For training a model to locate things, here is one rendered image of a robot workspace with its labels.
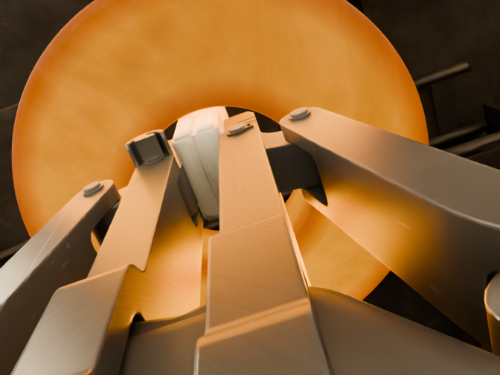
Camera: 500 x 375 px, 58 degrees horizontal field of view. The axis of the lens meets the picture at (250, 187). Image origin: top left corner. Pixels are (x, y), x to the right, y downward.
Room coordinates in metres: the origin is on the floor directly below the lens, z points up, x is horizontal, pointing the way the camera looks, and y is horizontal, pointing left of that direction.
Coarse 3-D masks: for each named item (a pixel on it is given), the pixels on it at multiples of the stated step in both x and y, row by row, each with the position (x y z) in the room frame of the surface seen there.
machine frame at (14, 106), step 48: (0, 0) 0.54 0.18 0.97; (48, 0) 0.53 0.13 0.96; (384, 0) 0.46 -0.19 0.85; (432, 0) 0.45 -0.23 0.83; (480, 0) 0.45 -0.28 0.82; (0, 48) 0.54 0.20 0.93; (432, 48) 0.45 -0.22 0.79; (480, 48) 0.45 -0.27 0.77; (0, 96) 0.54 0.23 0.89; (480, 96) 0.45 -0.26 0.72; (0, 144) 0.49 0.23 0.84; (0, 192) 0.49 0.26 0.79; (0, 240) 0.49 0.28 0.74; (384, 288) 0.46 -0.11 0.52
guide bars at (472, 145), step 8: (488, 136) 0.36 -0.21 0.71; (496, 136) 0.36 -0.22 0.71; (464, 144) 0.36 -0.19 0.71; (472, 144) 0.36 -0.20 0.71; (480, 144) 0.36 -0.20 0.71; (488, 144) 0.36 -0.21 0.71; (496, 144) 0.36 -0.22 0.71; (448, 152) 0.36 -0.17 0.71; (456, 152) 0.36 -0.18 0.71; (464, 152) 0.36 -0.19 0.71; (472, 152) 0.36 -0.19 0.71; (480, 152) 0.36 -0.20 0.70
